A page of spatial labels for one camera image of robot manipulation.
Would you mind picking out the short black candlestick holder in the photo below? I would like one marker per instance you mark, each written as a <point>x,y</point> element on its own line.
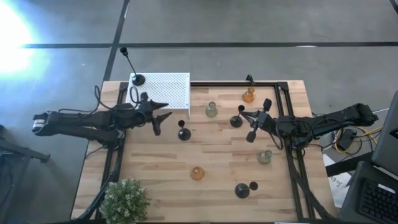
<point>184,134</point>
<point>236,121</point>

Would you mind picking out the green potted plant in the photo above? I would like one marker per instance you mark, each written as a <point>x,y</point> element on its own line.
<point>124,202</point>

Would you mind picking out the small black clamp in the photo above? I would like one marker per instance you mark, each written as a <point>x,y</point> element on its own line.
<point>250,79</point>

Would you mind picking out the white paper sheet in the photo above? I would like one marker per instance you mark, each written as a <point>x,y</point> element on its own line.
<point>337,186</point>

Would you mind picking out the black tripod stand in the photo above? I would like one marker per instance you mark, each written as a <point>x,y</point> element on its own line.
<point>31,154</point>

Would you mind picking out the clear green glass candle holder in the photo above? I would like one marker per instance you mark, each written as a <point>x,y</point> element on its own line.
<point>264,157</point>
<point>211,111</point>

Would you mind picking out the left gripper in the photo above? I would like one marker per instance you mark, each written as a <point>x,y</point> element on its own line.
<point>144,113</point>

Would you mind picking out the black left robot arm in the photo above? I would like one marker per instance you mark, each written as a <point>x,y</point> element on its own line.
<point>77,123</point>

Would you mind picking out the black metal table frame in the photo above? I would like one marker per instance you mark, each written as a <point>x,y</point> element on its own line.
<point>233,84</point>

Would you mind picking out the grey monitor back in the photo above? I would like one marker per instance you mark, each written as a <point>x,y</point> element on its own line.
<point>388,140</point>

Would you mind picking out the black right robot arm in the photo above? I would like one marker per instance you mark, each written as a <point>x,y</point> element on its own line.
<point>335,119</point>

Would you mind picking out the amber glass candle holder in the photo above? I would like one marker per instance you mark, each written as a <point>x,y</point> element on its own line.
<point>248,97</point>
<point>197,173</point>

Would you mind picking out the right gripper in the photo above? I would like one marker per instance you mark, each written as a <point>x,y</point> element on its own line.
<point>265,121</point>

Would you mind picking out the tall black candlestick holder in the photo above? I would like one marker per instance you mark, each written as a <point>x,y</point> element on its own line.
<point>138,80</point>
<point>242,190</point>

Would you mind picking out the black laptop keyboard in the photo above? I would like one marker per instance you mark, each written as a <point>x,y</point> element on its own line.
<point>376,202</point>

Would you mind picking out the white perforated metal shelf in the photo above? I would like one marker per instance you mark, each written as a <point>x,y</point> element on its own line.
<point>168,90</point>

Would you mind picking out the black power adapter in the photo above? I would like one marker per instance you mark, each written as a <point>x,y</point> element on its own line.
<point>347,139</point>

